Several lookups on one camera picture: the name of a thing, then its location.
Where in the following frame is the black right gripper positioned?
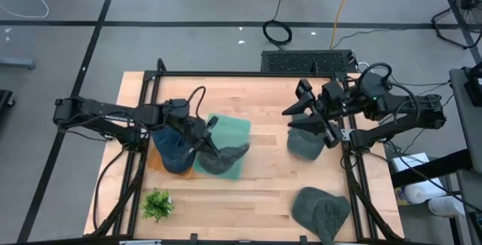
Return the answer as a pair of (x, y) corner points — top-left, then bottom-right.
(282, 78), (358, 149)

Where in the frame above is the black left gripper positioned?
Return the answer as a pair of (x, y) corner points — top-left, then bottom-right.
(162, 99), (227, 163)

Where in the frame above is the dark green cap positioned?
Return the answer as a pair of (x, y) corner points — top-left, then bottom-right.
(291, 186), (352, 245)
(197, 142), (251, 176)
(286, 113), (332, 162)

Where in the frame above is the dark blue cap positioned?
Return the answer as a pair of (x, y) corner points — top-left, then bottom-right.
(150, 126), (197, 174)

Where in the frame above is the green mat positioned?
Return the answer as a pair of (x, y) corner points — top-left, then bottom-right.
(191, 113), (252, 181)

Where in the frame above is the black perforated box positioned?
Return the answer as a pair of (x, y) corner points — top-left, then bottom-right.
(261, 50), (358, 75)

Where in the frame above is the small green plant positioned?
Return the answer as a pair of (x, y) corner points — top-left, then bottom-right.
(141, 188), (175, 223)

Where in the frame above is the white cardboard box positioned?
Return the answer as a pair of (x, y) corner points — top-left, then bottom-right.
(391, 152), (430, 173)

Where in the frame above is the black desk beam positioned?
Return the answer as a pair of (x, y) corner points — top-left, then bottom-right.
(390, 149), (474, 188)

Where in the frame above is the white paper towel roll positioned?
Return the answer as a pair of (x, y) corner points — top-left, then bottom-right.
(398, 179), (449, 205)

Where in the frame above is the grey desk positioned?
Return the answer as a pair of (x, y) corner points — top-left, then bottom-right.
(448, 67), (482, 245)

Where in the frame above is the white plastic container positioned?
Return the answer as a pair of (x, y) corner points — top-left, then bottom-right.
(428, 195), (466, 218)

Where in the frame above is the black box device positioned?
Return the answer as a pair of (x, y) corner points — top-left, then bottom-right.
(464, 62), (482, 107)

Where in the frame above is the grey stand foot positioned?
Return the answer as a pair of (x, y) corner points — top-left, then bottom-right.
(0, 57), (37, 70)

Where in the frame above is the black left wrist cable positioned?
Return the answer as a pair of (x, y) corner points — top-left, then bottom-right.
(186, 85), (207, 121)

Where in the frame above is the black aluminium frame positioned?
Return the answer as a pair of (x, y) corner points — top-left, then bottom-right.
(83, 58), (406, 245)

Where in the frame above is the black coiled cable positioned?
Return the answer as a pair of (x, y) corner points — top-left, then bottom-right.
(262, 0), (293, 46)

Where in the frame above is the thin black cable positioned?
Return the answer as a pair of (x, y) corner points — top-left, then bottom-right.
(391, 80), (453, 87)
(333, 28), (434, 50)

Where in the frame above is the yellow cable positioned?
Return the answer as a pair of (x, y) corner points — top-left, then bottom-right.
(329, 0), (357, 50)

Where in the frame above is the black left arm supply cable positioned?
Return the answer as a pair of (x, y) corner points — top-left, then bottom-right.
(93, 149), (127, 234)

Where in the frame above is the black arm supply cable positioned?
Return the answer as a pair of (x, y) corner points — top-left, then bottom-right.
(93, 149), (127, 234)
(383, 139), (482, 216)

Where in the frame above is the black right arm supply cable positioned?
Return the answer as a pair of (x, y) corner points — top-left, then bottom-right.
(383, 139), (482, 216)

